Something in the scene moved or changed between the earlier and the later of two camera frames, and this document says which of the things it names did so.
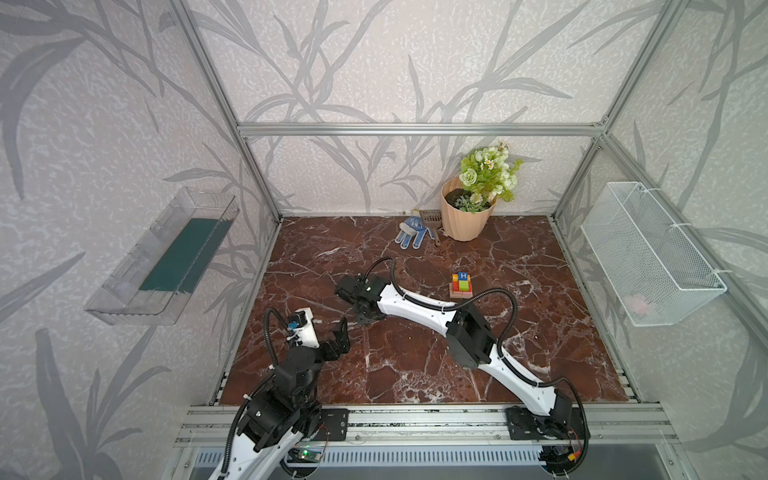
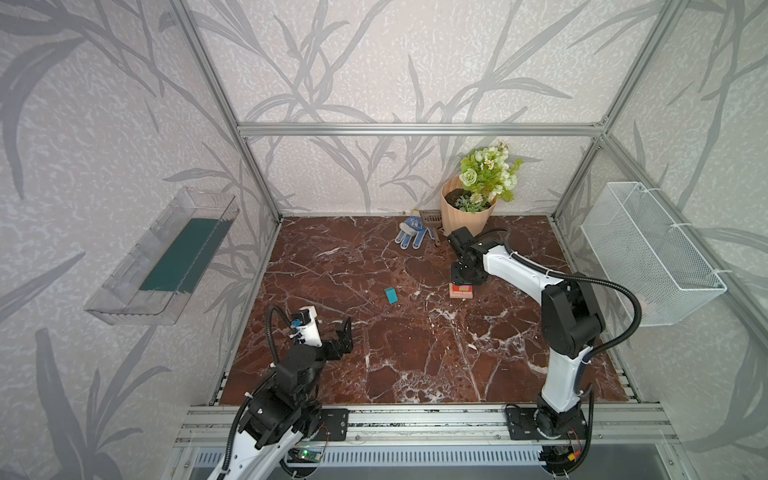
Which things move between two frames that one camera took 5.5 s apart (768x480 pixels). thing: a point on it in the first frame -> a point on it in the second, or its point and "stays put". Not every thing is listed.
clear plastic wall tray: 157,279 stays put
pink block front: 461,295 stays put
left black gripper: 327,347 stays put
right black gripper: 355,293 -> 466,273
